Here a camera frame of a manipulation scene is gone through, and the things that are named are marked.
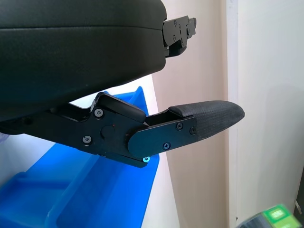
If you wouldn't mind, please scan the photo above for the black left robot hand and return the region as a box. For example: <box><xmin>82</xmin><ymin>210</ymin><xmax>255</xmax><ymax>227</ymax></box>
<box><xmin>0</xmin><ymin>0</ymin><xmax>245</xmax><ymax>169</ymax></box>

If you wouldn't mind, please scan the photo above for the green white box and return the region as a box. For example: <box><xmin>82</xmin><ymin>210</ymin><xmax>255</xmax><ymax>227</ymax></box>
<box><xmin>239</xmin><ymin>203</ymin><xmax>302</xmax><ymax>228</ymax></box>

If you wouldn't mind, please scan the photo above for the blue plastic tray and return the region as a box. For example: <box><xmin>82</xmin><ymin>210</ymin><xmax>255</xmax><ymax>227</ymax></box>
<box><xmin>0</xmin><ymin>85</ymin><xmax>160</xmax><ymax>228</ymax></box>

